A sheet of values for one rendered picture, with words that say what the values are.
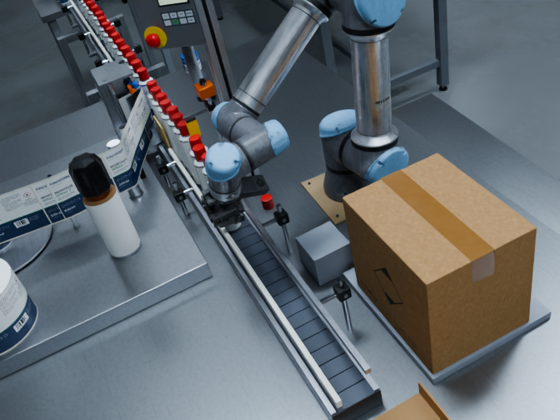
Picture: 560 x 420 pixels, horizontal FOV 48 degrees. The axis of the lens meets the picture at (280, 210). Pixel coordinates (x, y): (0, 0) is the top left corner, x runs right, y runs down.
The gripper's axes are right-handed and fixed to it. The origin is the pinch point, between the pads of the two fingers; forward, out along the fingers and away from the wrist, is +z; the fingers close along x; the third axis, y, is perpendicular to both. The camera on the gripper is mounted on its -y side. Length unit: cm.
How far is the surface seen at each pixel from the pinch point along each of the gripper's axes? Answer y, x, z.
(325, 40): -98, -103, 101
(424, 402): -12, 61, -23
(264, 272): 0.8, 17.5, -3.8
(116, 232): 28.9, -10.9, 2.3
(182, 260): 16.7, 2.8, 4.6
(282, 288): -0.4, 24.0, -7.5
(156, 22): -2, -49, -22
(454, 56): -194, -97, 164
